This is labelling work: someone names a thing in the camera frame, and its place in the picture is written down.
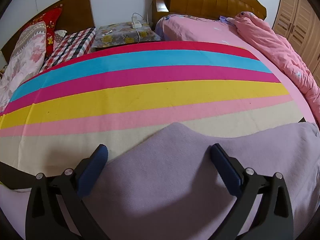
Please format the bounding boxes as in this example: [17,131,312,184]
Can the lilac pants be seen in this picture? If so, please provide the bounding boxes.
[0,122,320,240]

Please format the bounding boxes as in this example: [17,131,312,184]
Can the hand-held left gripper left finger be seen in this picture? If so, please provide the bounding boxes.
[25,144,109,240]

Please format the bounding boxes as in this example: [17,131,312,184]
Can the red embroidered pillow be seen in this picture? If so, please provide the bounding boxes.
[25,5,63,58]

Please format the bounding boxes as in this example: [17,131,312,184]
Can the dark wooden headboard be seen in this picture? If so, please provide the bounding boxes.
[0,0,97,63]

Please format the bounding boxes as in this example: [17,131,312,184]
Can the polka dot pillow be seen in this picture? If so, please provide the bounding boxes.
[54,29,68,48]

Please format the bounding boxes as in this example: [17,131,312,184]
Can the light wooden wardrobe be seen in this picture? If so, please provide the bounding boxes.
[272,0,320,73]

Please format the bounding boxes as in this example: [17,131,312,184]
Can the colourful striped blanket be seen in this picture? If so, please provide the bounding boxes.
[0,41,304,190]

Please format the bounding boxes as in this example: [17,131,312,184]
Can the checked bed sheet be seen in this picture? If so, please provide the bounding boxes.
[40,27,97,74]

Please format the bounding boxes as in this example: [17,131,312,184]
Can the floral covered nightstand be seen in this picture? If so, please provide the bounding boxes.
[90,21,162,50]

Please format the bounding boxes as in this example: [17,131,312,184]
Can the pink floral quilt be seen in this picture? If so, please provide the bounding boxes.
[0,21,48,113]

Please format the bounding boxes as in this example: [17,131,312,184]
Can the pink bed sheet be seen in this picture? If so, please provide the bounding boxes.
[155,14,320,128]

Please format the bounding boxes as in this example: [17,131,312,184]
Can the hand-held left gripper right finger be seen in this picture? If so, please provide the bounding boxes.
[211,143,294,240]

